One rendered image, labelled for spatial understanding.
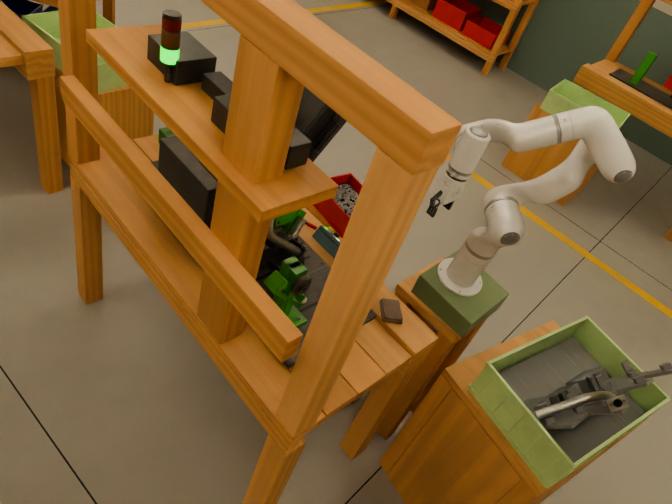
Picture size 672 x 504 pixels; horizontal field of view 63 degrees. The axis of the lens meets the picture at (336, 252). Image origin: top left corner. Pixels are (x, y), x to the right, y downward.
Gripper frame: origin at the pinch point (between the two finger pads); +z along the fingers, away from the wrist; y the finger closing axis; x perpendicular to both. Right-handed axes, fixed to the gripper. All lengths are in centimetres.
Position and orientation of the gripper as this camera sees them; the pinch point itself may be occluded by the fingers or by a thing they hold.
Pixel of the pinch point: (439, 209)
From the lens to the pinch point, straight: 193.5
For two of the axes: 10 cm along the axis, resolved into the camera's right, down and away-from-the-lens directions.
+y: 7.2, -3.2, 6.2
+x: -6.4, -6.4, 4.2
